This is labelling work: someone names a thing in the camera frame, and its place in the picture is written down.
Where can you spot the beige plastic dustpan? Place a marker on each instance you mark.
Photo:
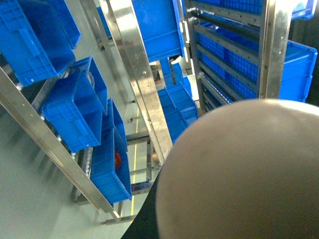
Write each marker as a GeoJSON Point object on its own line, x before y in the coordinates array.
{"type": "Point", "coordinates": [248, 170]}

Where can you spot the steel flow rack shelf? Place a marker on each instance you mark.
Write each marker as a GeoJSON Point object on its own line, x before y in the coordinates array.
{"type": "Point", "coordinates": [251, 48]}

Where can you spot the blue bin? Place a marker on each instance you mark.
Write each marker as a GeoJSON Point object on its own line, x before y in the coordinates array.
{"type": "Point", "coordinates": [37, 38]}
{"type": "Point", "coordinates": [76, 104]}
{"type": "Point", "coordinates": [298, 71]}
{"type": "Point", "coordinates": [159, 23]}
{"type": "Point", "coordinates": [110, 171]}

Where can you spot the blue bin front centre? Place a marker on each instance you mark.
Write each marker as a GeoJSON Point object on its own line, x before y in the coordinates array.
{"type": "Point", "coordinates": [76, 104]}

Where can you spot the blue bin left rear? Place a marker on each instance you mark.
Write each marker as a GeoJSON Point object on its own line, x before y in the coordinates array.
{"type": "Point", "coordinates": [159, 23]}

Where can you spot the blue bin behind centre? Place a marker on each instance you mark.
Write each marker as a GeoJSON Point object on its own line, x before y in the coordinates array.
{"type": "Point", "coordinates": [37, 38]}

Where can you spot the blue bin far right rear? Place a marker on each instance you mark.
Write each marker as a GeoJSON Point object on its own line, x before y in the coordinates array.
{"type": "Point", "coordinates": [298, 71]}

